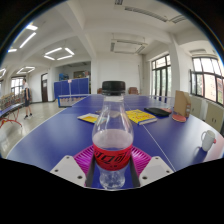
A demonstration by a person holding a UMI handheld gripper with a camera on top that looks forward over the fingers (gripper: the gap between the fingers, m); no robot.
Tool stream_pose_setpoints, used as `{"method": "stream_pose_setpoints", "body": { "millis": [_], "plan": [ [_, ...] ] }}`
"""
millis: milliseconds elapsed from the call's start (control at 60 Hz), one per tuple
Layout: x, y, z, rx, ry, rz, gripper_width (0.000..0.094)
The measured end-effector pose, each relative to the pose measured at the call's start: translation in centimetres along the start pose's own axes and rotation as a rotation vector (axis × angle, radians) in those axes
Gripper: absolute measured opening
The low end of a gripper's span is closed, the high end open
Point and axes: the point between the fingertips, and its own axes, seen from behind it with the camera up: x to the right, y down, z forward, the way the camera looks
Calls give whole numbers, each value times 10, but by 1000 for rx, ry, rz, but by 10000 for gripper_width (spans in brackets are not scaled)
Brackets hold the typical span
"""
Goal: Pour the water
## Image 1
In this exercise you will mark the white cabinet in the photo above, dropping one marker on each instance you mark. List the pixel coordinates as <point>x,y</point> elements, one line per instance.
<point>214,116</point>
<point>196,106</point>

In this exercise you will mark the group of ceiling lights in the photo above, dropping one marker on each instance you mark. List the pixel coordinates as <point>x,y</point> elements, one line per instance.
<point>28,39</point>

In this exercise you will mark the person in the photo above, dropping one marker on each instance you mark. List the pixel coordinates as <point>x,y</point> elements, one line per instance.
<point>26,95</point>

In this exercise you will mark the small yellow booklet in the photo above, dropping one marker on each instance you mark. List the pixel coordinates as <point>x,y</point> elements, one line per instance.
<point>88,118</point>

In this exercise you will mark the dark door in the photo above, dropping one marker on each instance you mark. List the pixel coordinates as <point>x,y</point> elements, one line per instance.
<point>44,88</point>

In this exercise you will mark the large yellow book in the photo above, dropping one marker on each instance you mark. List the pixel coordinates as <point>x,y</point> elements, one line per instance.
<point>140,116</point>

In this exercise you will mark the brown cardboard box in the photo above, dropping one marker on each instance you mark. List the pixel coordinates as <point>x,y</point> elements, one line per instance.
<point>181,103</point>

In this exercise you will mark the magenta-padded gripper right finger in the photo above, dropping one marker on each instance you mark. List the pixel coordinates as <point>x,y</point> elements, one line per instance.
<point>155,168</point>

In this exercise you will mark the red-legged table tennis table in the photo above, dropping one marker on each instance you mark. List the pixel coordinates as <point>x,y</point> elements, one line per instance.
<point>10,110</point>

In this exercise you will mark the brown armchair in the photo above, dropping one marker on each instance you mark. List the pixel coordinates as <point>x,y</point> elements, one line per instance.
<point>133,90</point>
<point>99,90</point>

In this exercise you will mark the clear red-labelled drink bottle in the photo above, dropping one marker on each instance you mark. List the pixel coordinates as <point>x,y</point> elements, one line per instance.
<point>112,133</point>

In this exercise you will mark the black paddle case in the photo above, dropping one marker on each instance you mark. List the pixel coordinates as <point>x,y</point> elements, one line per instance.
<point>156,111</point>

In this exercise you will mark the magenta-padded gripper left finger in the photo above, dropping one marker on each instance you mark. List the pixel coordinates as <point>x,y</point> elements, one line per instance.
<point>68,168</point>

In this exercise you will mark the folded blue table tennis tables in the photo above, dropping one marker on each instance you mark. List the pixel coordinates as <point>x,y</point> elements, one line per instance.
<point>71,87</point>

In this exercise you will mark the red table tennis paddle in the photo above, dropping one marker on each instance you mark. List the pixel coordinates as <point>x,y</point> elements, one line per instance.
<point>166,110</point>
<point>179,118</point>

